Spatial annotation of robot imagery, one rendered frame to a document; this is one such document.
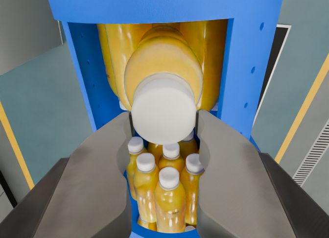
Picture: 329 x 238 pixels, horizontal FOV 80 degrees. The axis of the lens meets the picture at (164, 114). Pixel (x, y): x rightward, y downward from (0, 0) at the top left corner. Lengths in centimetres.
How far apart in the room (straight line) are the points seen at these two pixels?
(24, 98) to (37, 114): 16
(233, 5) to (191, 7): 4
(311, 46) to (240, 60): 156
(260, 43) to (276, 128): 178
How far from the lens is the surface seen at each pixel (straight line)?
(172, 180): 39
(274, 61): 149
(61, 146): 208
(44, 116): 194
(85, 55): 36
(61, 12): 23
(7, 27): 115
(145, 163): 42
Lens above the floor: 140
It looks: 58 degrees down
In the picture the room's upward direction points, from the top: 180 degrees clockwise
